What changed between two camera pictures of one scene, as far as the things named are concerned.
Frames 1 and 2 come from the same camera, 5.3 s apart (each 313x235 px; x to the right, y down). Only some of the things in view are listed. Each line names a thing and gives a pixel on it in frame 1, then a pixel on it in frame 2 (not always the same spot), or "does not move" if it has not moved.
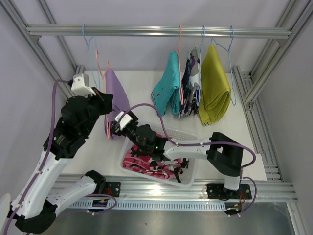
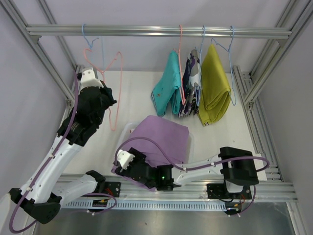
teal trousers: x=167 y=87 does not move
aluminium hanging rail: x=166 y=31 does not move
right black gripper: x=116 y=131 -> x=139 y=156
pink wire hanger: x=102 y=77 -> x=102 y=72
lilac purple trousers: x=120 y=102 -> x=173 y=137
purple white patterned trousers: x=191 y=81 does not move
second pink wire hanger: x=179 y=65 does not move
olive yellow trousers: x=215 y=88 does not move
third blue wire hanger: x=228 y=50 does not move
